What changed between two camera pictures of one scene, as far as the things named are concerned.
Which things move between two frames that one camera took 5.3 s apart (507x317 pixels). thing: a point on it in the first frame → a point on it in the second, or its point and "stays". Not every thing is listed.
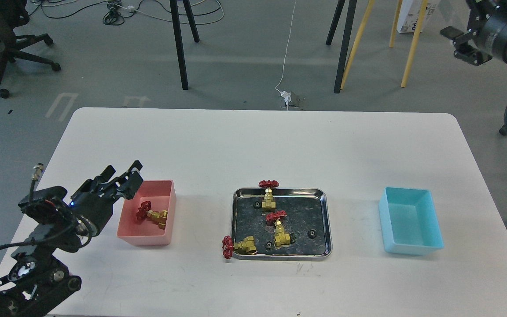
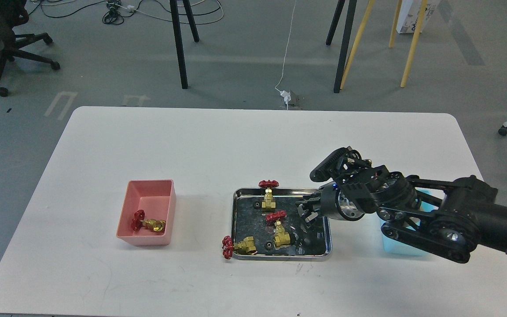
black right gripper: (484, 18) → (353, 197)
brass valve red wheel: (144, 211) → (138, 223)
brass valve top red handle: (269, 201) stays
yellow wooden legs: (414, 40) stays
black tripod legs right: (347, 35) stays
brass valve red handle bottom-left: (247, 245) stays
